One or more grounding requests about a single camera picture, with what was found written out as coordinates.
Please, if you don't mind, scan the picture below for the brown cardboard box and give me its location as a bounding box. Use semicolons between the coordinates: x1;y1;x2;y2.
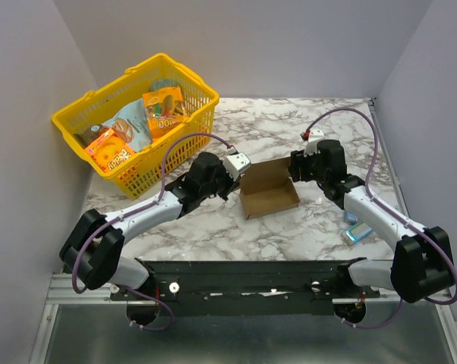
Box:
240;157;300;220

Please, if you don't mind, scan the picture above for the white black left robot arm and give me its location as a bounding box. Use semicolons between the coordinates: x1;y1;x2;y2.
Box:
59;152;251;300

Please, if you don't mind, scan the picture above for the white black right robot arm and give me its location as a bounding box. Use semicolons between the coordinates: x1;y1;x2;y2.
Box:
288;140;457;303

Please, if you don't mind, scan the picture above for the light blue long box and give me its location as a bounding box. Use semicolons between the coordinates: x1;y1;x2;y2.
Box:
343;211;359;224

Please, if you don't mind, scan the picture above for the orange scrub daddy sponge box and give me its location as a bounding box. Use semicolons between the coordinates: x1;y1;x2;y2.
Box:
85;128;135;173

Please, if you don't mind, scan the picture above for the small blue white packet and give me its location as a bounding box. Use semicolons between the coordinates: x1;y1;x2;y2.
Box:
342;221;373;245

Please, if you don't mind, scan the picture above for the orange mango gummy bag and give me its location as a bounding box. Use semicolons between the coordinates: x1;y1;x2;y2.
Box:
142;86;188;142

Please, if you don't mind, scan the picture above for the light blue cassava chips bag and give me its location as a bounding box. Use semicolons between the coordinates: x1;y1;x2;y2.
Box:
76;99;154;153

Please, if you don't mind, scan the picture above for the yellow plastic shopping basket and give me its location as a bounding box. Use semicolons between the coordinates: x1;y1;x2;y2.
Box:
52;53;219;199

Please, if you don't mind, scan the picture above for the green netted melon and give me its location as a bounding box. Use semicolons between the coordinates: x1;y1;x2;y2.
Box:
149;77;179;92

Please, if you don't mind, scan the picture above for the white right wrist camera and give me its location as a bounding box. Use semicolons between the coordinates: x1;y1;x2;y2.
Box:
302;127;324;157

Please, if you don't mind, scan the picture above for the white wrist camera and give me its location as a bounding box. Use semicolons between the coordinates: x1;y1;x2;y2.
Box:
302;127;324;157
223;152;251;180

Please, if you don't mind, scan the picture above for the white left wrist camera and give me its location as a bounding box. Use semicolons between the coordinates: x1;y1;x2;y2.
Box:
223;152;251;180

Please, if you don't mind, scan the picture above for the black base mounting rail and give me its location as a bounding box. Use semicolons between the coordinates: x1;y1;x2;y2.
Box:
63;257;381;318

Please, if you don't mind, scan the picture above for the aluminium extrusion frame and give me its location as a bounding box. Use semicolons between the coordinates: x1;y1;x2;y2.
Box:
27;272;115;364

